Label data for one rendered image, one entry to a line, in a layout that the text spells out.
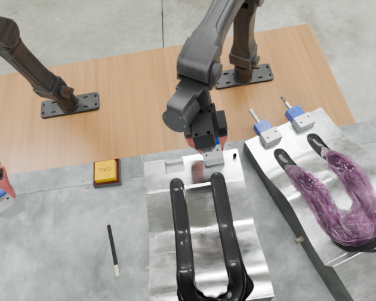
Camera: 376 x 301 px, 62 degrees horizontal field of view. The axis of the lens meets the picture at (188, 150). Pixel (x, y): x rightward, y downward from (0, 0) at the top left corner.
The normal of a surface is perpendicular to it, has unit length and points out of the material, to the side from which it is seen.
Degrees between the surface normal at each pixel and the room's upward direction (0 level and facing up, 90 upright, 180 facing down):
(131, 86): 0
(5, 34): 90
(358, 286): 0
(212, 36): 14
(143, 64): 0
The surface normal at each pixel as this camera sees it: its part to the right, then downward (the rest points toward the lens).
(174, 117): -0.46, 0.69
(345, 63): -0.07, -0.45
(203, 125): -0.24, -0.70
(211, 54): -0.18, -0.25
